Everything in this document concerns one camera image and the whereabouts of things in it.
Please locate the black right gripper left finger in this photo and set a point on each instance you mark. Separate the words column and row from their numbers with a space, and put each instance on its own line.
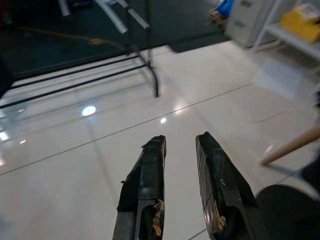
column 150, row 175

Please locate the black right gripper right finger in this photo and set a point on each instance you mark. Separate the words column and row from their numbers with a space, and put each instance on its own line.
column 215, row 175

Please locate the black round seat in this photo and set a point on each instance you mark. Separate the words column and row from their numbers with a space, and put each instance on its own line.
column 287, row 215

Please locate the wooden stick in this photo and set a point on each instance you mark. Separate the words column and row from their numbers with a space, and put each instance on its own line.
column 292, row 145

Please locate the dark grey door mat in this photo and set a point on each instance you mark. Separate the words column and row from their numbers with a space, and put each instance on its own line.
column 200, row 43

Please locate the white drawer unit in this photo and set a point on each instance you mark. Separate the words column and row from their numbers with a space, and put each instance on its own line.
column 247, row 27

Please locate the black metal clothes rack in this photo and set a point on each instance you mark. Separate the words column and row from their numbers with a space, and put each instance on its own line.
column 129, row 25

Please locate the white metal shelf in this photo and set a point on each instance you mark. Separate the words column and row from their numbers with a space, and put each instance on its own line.
column 295, row 41

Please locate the blue plastic bag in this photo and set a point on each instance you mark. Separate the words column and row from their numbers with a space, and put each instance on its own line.
column 226, row 7

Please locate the yellow package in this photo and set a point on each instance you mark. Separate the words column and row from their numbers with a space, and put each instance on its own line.
column 300, row 27

